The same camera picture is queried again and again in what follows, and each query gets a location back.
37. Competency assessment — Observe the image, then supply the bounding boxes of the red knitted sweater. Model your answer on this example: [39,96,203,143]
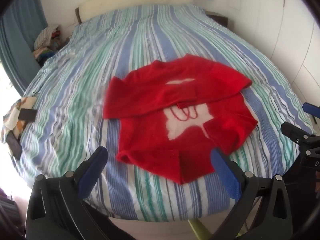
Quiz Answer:
[102,54,258,185]

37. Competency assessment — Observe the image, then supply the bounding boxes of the blue curtain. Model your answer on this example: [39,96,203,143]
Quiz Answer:
[0,0,48,93]

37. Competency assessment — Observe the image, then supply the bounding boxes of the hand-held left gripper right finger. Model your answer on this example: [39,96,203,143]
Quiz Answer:
[211,149,294,240]

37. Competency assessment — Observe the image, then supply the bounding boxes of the cream padded headboard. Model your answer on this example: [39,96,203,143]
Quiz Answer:
[75,0,193,24]

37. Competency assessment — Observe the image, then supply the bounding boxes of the dark wooden nightstand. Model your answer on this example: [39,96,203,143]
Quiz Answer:
[206,14,229,28]

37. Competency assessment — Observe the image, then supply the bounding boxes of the dark flat object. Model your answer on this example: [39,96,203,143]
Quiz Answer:
[7,132,23,159]

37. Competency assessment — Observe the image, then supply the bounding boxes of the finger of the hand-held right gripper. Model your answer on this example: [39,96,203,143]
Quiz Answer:
[280,121,320,150]
[302,102,320,125]

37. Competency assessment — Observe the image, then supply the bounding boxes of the white wardrobe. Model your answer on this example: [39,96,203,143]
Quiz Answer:
[225,0,320,120]

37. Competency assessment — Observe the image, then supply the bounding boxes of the pile of mixed clothes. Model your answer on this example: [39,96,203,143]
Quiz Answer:
[33,24,62,67]

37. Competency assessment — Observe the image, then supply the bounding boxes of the black phone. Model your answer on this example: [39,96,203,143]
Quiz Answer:
[19,109,37,122]

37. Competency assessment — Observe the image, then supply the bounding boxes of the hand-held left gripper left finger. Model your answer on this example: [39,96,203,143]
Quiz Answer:
[25,146,109,240]

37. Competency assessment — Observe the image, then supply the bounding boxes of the striped bedspread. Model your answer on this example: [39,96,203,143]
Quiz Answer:
[19,4,316,222]

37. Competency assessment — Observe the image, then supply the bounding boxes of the patterned cloth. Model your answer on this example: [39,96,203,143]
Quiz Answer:
[0,96,38,143]

